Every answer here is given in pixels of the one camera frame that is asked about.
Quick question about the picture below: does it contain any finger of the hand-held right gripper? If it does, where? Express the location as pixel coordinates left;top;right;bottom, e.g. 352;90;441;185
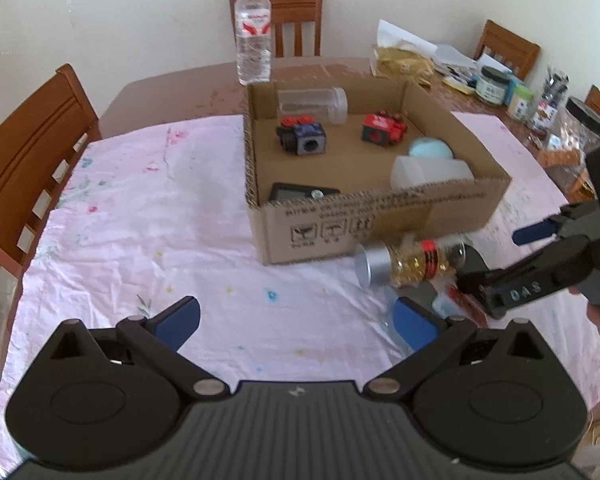
455;237;594;294
511;200;600;247

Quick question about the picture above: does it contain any pile of papers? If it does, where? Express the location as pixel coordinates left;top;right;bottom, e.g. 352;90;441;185
432;42;513;90

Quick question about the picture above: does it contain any clear pen holder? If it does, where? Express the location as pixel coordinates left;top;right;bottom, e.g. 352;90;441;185
527;65;570;133

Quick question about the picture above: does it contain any silver capped gold capsule bottle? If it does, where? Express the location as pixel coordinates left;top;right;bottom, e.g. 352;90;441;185
355;237;467;288

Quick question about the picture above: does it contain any light blue round lid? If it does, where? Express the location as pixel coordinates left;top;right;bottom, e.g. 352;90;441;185
408;138;454;161

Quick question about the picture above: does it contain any red toy train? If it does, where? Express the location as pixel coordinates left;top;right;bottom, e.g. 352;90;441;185
361;111;408;148

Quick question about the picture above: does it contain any black toy train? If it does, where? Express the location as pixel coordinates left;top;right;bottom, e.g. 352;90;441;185
276;116;327;157

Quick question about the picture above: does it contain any green lidded small jar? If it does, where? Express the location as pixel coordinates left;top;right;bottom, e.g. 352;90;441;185
507;82;536;121

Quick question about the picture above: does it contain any clear plastic water bottle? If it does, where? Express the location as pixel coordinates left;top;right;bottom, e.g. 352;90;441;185
234;0;273;86

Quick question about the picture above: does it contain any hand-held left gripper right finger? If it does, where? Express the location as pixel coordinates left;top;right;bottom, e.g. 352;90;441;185
362;296;556;403

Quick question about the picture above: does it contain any translucent white plastic box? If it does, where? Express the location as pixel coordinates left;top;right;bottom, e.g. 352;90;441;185
390;155;476;191

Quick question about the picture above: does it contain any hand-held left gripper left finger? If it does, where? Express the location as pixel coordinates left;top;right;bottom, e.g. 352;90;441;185
47;296;227;402

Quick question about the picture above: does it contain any pink floral tablecloth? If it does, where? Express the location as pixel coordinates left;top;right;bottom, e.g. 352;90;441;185
0;110;600;471

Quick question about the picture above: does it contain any large clear black lidded jar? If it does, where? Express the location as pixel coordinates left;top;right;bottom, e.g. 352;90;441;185
537;97;600;201

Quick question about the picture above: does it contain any gold tissue pack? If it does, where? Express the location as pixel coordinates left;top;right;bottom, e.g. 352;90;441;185
371;19;438;83

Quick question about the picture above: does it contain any red playing card box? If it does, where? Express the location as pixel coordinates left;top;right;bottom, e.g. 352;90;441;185
432;282;488;328

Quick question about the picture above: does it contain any black lidded labelled jar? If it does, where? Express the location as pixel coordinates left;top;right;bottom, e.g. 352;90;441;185
475;66;511;107

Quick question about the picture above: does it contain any black digital timer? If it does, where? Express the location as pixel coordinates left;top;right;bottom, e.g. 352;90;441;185
269;182;341;204

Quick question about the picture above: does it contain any clear plastic cup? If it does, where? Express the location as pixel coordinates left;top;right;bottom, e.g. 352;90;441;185
277;86;349;125

